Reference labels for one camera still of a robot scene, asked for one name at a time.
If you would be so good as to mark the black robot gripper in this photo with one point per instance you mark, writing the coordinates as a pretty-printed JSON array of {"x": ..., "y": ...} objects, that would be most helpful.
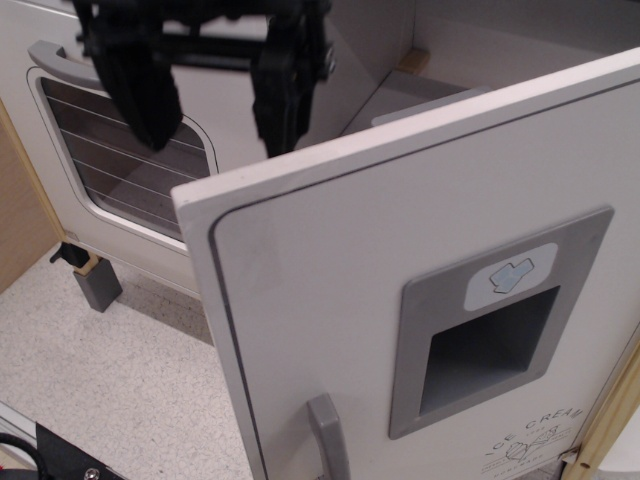
[{"x": 122, "y": 37}]

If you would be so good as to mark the white toy fridge door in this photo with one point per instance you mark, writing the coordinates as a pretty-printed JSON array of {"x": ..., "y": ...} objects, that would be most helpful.
[{"x": 303, "y": 298}]

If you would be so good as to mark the white toy oven door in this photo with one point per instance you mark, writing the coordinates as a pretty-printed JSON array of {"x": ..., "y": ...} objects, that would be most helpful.
[{"x": 110, "y": 192}]

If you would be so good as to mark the grey kitchen leg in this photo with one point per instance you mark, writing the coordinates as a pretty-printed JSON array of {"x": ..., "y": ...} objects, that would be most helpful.
[{"x": 100, "y": 285}]

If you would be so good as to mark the wooden left side panel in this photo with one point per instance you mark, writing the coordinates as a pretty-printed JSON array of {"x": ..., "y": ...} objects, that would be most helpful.
[{"x": 29, "y": 225}]

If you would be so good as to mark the grey ice dispenser panel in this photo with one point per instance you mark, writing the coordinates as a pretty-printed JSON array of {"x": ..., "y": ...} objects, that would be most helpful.
[{"x": 489, "y": 324}]

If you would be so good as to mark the grey oven door handle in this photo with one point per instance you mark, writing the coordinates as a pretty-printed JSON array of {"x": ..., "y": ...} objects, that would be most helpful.
[{"x": 52, "y": 58}]

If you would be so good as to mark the black clamp bracket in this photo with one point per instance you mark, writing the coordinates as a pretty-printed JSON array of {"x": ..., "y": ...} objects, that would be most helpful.
[{"x": 71, "y": 254}]

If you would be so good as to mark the grey fridge door handle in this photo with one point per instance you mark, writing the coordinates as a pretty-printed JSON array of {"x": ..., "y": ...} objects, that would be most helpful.
[{"x": 326, "y": 427}]

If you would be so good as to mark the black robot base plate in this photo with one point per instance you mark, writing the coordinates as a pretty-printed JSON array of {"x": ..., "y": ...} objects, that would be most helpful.
[{"x": 66, "y": 461}]

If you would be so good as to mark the light wooden side post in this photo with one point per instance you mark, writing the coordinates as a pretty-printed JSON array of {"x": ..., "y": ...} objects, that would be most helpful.
[{"x": 617, "y": 410}]

